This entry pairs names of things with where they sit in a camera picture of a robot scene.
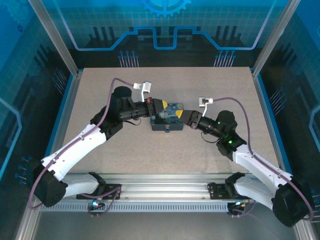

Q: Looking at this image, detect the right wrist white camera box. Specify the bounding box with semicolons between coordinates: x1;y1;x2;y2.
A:
198;96;215;117

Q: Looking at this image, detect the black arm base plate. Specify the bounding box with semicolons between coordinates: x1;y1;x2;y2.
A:
207;181;255;201
76;183;123;201

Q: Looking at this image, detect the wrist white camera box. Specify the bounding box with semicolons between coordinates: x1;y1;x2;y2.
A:
198;96;215;117
133;80;153;103

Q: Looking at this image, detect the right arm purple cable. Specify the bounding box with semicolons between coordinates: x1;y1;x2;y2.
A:
212;96;315;222

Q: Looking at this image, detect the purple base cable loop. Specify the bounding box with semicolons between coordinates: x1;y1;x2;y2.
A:
87;186;123;219
228;198;258;218

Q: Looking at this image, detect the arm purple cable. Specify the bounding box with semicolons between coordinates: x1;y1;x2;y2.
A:
27;77;136;210
212;96;315;222

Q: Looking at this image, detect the blue starry painting tin box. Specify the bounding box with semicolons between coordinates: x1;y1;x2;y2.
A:
149;101;186;133

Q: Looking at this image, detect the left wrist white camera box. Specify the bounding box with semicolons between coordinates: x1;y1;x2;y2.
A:
133;80;153;103

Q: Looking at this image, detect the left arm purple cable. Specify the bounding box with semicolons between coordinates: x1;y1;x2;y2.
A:
27;77;136;210

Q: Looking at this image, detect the aluminium frame post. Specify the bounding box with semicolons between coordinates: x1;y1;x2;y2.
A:
27;0;82;77
250;0;302;77

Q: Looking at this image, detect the aluminium mounting rail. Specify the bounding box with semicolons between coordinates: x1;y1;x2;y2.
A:
47;173;288;201

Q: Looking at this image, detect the aluminium blue table side rail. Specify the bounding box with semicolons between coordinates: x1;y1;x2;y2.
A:
37;72;81;183
251;69;297;182

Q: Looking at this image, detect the thin black gripper wire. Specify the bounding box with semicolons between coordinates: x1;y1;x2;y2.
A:
200;131;221;144
123;117;143;127

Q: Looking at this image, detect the slotted grey cable duct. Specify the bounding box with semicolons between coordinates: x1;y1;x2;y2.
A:
39;202;232;213

